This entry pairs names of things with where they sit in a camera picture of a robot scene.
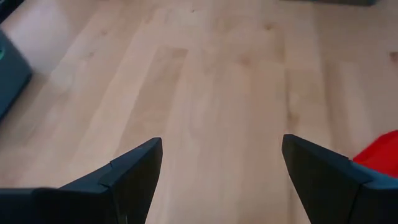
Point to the teal plastic bin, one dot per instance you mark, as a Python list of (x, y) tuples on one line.
[(12, 81)]

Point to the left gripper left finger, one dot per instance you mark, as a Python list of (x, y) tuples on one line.
[(93, 199)]

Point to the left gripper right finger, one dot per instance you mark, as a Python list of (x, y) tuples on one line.
[(335, 193)]

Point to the long red building block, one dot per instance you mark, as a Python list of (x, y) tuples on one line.
[(382, 152)]

